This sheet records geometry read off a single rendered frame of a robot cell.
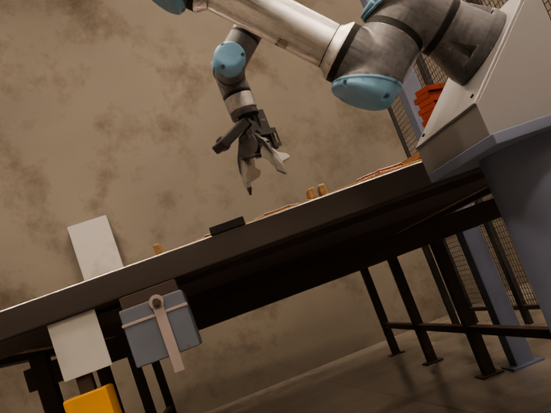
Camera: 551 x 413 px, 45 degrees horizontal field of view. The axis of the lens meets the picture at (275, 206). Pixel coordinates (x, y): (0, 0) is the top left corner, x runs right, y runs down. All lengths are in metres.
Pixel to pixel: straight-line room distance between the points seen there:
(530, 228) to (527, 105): 0.21
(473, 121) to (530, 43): 0.17
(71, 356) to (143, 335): 0.15
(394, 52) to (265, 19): 0.24
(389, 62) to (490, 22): 0.20
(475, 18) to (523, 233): 0.40
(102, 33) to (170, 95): 0.95
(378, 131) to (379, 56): 6.07
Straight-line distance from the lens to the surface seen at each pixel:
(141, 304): 1.39
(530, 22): 1.29
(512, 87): 1.22
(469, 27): 1.28
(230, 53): 1.60
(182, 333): 1.38
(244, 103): 1.68
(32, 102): 7.09
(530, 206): 1.23
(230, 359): 6.58
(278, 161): 1.61
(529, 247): 1.25
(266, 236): 1.41
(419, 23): 1.26
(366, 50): 1.21
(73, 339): 1.44
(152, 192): 6.72
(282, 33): 1.24
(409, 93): 3.68
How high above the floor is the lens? 0.74
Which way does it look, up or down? 8 degrees up
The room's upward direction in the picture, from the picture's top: 20 degrees counter-clockwise
